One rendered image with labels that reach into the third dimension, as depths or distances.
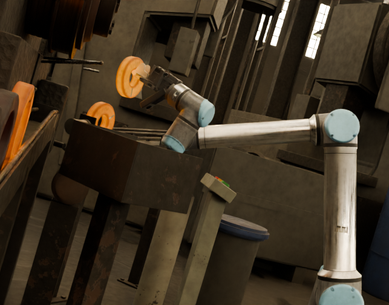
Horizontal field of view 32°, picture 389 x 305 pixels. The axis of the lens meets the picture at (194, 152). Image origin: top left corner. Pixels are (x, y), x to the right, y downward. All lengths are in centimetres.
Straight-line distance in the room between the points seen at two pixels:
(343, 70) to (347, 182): 331
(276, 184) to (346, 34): 183
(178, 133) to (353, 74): 329
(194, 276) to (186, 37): 210
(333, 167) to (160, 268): 86
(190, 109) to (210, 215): 61
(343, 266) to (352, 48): 344
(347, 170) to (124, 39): 276
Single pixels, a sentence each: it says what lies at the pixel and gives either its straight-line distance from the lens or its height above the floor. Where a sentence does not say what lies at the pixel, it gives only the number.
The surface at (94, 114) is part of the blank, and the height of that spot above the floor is 73.
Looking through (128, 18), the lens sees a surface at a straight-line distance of 483.
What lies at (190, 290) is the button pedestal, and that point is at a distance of 287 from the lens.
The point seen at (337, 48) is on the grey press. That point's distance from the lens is 576.
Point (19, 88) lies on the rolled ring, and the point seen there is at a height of 76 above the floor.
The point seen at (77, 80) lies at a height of 88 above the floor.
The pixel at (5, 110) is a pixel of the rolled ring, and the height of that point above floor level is 72.
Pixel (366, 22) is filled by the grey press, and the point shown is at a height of 200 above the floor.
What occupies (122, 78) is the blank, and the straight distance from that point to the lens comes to 249.
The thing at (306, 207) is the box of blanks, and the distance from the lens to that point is 449.
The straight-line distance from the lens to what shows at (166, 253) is 277.
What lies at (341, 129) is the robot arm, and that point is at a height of 92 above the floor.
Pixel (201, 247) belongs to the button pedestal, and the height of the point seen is 32.
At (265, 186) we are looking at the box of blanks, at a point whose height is 57.
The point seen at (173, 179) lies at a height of 66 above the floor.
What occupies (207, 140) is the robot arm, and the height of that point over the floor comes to 76.
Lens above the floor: 78
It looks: 2 degrees down
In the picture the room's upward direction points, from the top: 17 degrees clockwise
